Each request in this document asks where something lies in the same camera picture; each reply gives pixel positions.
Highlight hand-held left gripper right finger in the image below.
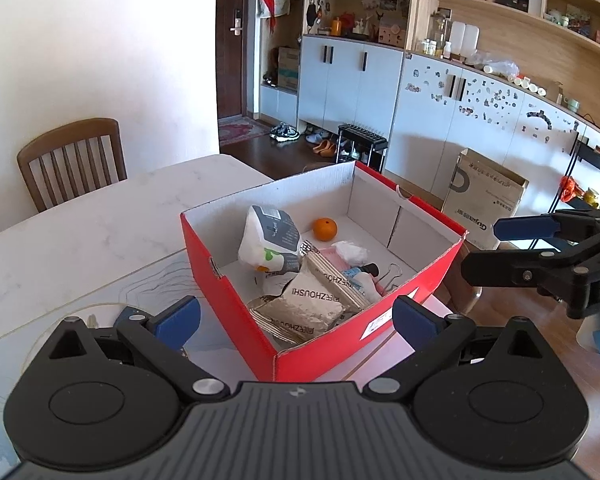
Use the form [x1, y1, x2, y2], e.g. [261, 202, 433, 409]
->
[362, 296, 573, 403]

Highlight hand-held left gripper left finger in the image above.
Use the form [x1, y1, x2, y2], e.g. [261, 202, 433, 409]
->
[25, 296, 231, 403]

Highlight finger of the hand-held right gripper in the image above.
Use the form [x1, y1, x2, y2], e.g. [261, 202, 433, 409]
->
[494, 209, 600, 248]
[461, 247, 588, 295]

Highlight red cardboard box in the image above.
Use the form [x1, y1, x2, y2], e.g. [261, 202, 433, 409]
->
[180, 161, 468, 383]

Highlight pink packet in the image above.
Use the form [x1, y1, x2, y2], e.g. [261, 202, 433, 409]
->
[320, 246, 388, 301]

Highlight blue white tissue pack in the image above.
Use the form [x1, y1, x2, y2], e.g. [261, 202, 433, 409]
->
[238, 205, 303, 277]

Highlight orange fruit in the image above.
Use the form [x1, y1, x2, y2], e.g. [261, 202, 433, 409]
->
[313, 217, 338, 242]

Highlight white marble desktop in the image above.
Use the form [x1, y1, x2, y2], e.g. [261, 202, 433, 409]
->
[0, 154, 473, 480]

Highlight large brown cardboard box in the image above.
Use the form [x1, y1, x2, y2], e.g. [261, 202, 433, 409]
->
[441, 148, 530, 251]

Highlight clear plastic bag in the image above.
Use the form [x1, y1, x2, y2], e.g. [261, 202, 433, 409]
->
[472, 57, 521, 78]

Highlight black shoe rack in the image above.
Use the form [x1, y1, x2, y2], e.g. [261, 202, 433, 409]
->
[337, 123, 387, 173]

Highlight white plastic canister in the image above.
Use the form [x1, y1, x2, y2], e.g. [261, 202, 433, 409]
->
[462, 24, 481, 58]
[449, 21, 466, 56]

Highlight red door mat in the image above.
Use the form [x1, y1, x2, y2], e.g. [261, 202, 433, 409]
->
[217, 116, 273, 147]

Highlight black white sneakers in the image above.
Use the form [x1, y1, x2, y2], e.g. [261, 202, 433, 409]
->
[270, 122, 301, 143]

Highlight brown wooden chair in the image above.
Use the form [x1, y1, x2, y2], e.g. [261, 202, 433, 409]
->
[17, 118, 127, 213]

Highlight dark brown door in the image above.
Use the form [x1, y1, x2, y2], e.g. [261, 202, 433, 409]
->
[216, 0, 261, 121]

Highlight small printed cardboard box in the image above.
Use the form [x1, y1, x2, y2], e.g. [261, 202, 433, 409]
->
[277, 46, 301, 92]

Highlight red hanging bag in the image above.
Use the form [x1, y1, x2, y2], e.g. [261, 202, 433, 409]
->
[259, 0, 291, 36]

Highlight grey wooden cabinet wall unit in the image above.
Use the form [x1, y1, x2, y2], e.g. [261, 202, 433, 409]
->
[252, 0, 600, 241]

